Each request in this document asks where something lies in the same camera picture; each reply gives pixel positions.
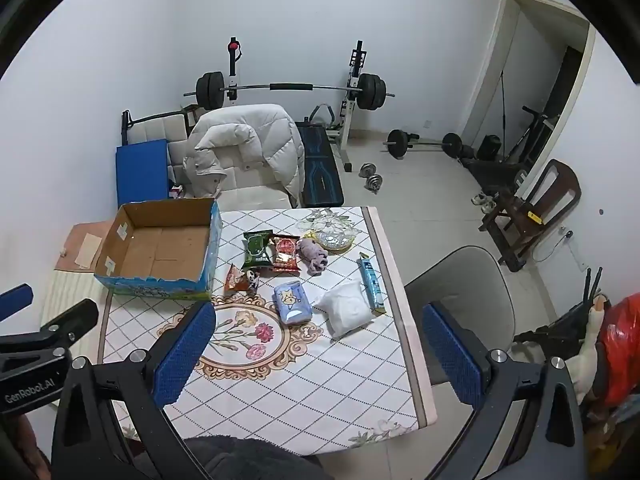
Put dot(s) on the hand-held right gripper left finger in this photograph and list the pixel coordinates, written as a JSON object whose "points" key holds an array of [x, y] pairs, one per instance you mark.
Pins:
{"points": [[185, 355]]}

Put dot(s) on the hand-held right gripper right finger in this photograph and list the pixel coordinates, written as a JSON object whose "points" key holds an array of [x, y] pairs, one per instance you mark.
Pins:
{"points": [[452, 355]]}

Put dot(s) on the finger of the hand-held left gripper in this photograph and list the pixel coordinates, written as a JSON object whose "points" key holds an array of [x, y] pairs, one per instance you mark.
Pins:
{"points": [[75, 316], [15, 299]]}

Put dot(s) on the orange snack packet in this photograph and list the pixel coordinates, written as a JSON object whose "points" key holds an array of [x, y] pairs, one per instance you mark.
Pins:
{"points": [[237, 280]]}

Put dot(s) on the cardboard box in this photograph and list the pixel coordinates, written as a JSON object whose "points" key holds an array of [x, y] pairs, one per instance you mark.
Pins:
{"points": [[160, 250]]}

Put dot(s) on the long blue packet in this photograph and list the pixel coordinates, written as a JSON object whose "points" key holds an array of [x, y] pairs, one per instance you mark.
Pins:
{"points": [[371, 282]]}

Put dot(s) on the white plastic bag pack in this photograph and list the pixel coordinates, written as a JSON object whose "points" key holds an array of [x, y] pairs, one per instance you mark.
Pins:
{"points": [[345, 307]]}

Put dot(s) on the blue tissue pack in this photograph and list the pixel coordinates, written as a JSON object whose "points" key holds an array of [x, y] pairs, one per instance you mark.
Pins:
{"points": [[292, 305]]}

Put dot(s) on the green snack packet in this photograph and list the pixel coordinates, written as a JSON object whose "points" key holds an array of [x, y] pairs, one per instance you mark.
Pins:
{"points": [[257, 252]]}

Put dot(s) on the red snack packet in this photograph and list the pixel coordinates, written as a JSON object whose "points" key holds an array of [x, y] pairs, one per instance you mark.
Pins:
{"points": [[285, 255]]}

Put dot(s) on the purple plush toy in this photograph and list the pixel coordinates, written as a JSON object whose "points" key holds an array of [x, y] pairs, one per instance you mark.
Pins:
{"points": [[312, 255]]}

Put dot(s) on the yellow mesh packet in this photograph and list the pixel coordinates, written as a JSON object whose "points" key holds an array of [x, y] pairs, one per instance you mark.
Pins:
{"points": [[332, 241]]}

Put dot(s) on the cream striped cloth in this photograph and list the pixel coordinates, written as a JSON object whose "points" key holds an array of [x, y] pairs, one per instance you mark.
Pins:
{"points": [[65, 290]]}

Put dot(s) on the beige paper sheet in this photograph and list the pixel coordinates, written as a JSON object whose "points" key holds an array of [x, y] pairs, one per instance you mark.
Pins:
{"points": [[89, 250]]}

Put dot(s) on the grey shell chair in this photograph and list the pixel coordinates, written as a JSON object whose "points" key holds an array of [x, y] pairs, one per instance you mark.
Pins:
{"points": [[465, 280]]}

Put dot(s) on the pink board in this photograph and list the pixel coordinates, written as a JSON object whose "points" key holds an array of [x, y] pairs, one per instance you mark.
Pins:
{"points": [[72, 237]]}

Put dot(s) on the dark fleece clothing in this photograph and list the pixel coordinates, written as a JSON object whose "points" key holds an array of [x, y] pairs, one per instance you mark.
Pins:
{"points": [[250, 460]]}

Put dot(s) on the floral diamond tablecloth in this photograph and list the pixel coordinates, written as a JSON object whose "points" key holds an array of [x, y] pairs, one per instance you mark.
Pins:
{"points": [[325, 385]]}

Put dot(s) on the white plush duck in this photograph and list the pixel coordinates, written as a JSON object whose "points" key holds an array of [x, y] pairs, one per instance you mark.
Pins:
{"points": [[592, 340]]}

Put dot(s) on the white shoe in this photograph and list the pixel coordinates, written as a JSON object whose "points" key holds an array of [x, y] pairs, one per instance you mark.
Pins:
{"points": [[490, 204], [477, 199]]}

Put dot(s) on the black router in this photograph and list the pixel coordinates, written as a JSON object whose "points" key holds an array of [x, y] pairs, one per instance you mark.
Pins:
{"points": [[592, 285]]}

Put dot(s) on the yellow tag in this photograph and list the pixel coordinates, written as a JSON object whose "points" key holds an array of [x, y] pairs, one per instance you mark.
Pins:
{"points": [[535, 218]]}

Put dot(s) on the small red white box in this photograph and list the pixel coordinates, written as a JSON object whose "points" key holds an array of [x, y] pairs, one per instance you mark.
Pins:
{"points": [[175, 191]]}

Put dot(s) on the blue foam mat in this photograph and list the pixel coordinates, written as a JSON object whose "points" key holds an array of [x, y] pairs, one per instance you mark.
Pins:
{"points": [[142, 170]]}

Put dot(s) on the red plastic bag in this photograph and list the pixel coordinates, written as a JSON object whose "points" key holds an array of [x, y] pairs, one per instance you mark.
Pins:
{"points": [[622, 350]]}

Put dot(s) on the beige padded chair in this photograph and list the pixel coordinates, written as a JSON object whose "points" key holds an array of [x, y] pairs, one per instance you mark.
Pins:
{"points": [[250, 195]]}

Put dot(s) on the dark wooden chair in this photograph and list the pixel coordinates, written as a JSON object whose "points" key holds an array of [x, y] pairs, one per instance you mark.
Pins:
{"points": [[550, 195]]}

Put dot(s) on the chrome dumbbell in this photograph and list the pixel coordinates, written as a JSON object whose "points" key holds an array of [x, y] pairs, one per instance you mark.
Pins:
{"points": [[375, 183], [367, 168]]}

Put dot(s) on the black exercise machine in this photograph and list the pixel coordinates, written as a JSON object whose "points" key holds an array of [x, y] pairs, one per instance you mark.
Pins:
{"points": [[495, 170]]}

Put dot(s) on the black exercise bar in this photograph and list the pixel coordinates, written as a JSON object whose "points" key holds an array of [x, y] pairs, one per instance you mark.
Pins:
{"points": [[125, 122]]}

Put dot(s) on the beige padded panel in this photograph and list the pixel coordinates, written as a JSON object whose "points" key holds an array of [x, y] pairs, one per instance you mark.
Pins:
{"points": [[155, 129]]}

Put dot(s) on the short barbell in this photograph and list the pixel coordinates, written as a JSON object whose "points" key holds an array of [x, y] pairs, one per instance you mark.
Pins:
{"points": [[425, 145]]}

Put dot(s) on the black weight bench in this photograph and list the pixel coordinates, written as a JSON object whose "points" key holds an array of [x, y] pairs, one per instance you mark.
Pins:
{"points": [[320, 170]]}

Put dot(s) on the white puffer jacket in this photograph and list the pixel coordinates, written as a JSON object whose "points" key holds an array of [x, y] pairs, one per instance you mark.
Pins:
{"points": [[260, 135]]}

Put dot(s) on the barbell with black plates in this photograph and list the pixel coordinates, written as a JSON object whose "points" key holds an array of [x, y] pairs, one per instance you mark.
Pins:
{"points": [[295, 87]]}

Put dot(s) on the barbell on rack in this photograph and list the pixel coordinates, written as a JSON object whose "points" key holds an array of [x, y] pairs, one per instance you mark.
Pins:
{"points": [[356, 75]]}

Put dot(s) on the white door frame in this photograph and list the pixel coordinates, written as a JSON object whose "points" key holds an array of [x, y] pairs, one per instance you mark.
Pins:
{"points": [[505, 60]]}

